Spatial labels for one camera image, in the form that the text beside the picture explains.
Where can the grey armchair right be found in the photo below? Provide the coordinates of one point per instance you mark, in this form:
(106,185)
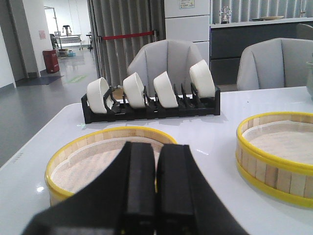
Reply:
(275,63)

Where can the grey armchair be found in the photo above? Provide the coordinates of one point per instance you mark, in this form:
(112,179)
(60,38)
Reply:
(174,56)
(275,63)

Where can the white bowl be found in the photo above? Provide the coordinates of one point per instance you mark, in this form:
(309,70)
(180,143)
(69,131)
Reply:
(133,88)
(95,92)
(165,91)
(202,79)

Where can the bamboo steamer basket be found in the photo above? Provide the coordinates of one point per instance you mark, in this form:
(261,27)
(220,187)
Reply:
(79,162)
(275,154)

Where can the red trash bin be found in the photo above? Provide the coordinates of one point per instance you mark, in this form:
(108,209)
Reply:
(51,61)

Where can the dark grey counter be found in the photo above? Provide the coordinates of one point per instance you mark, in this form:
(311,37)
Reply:
(227,42)

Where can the white cabinet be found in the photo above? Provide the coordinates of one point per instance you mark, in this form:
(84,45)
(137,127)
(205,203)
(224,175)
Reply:
(189,20)

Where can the red barrier belt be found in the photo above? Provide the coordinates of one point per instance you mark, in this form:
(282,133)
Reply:
(142,34)

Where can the black dish rack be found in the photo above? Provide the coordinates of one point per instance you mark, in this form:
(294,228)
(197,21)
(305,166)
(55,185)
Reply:
(187,107)

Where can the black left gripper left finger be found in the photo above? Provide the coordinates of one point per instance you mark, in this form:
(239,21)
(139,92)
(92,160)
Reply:
(120,201)

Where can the grey armchair left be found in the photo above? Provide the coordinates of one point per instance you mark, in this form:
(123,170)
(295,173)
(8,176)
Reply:
(174,56)

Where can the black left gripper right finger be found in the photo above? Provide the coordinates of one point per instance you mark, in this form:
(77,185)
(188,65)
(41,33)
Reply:
(186,203)

